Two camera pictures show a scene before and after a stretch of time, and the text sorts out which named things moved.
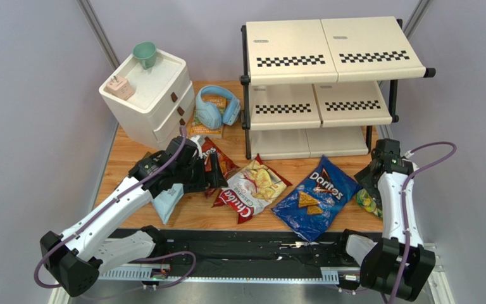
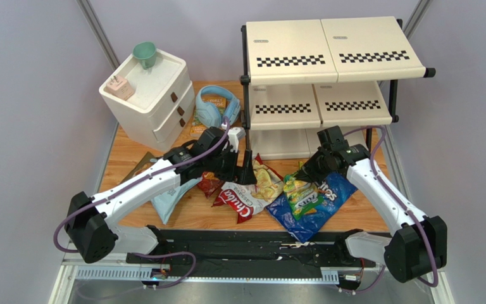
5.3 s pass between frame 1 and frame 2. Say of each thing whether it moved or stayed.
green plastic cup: stayed
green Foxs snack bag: moved
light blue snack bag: stayed
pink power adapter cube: stayed
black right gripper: moved
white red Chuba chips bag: stayed
